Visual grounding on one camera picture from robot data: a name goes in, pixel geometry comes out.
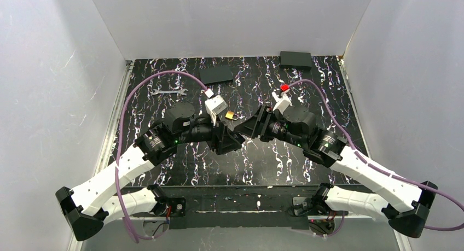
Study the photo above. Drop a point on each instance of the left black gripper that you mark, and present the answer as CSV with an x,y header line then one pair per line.
x,y
218,136

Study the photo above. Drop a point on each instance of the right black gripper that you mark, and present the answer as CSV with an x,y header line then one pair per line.
x,y
264,124

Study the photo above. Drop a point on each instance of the black padlock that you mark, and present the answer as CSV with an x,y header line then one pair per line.
x,y
239,138

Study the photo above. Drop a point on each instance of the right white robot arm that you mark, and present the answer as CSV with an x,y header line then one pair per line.
x,y
403,206

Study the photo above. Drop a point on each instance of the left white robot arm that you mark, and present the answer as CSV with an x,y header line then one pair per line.
x,y
97,202

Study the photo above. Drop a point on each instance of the small brass padlock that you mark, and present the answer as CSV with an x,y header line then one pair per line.
x,y
231,115

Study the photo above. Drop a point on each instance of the black flat plate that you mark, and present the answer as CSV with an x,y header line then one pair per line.
x,y
215,75

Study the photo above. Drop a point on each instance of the black rectangular box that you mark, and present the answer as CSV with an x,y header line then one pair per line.
x,y
298,60

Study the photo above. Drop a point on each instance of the silver open-end wrench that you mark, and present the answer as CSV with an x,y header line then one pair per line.
x,y
168,92

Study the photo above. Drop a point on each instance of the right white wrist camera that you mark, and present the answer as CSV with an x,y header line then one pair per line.
x,y
282,101

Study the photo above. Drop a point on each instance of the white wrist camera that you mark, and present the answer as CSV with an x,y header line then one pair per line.
x,y
214,104
282,101

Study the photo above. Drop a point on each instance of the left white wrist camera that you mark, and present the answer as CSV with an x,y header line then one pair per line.
x,y
214,104

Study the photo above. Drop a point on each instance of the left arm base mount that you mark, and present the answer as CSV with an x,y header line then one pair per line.
x,y
160,218

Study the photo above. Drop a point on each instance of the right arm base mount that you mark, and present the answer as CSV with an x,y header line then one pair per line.
x,y
323,221

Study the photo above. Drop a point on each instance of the aluminium frame rail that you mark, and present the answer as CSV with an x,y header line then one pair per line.
x,y
107,84

